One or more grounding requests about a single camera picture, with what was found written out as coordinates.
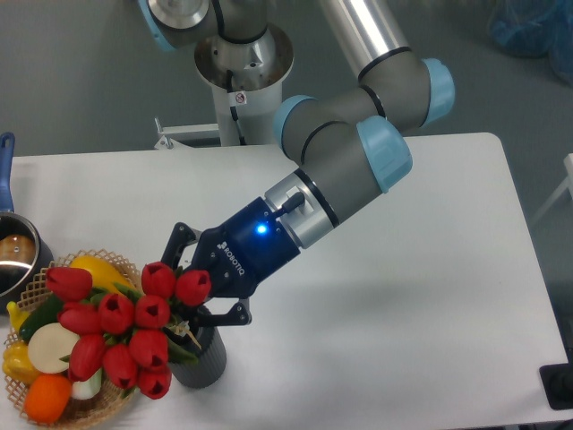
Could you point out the yellow banana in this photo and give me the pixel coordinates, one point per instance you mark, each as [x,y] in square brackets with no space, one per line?
[17,315]

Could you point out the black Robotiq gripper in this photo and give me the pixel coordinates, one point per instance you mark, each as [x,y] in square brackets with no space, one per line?
[238,255]

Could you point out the green bok choy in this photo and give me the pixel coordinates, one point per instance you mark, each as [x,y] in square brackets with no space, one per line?
[87,389]

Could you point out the orange fruit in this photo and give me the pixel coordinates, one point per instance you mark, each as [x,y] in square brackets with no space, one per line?
[47,398]

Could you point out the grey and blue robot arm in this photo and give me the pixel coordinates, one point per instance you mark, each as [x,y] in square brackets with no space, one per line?
[347,150]

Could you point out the white round radish slice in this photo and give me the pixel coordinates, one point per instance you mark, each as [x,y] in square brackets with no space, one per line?
[48,345]

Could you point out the woven wicker basket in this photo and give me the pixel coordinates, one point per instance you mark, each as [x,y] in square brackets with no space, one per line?
[79,414]

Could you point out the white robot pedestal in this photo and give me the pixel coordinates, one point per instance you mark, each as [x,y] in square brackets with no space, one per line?
[246,82]

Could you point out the yellow bell pepper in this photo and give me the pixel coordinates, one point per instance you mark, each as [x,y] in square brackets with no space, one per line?
[17,364]

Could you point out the white furniture leg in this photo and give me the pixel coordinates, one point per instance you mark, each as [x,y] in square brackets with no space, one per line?
[564,187]

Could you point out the black device at table edge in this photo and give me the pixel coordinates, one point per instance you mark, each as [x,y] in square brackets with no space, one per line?
[557,384]

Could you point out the red tulip bouquet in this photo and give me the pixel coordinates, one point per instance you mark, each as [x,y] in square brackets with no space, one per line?
[132,336]

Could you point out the blue handled saucepan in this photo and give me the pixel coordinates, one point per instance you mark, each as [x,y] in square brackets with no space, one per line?
[23,252]

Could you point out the dark green cucumber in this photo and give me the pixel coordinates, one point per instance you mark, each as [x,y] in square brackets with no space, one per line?
[43,315]

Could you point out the blue plastic bag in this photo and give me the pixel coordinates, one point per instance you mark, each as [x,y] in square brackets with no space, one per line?
[535,29]

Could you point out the yellow squash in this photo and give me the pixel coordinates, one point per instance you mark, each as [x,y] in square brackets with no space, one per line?
[104,274]

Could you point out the dark grey ribbed vase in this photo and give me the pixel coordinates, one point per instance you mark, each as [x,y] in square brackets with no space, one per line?
[211,358]

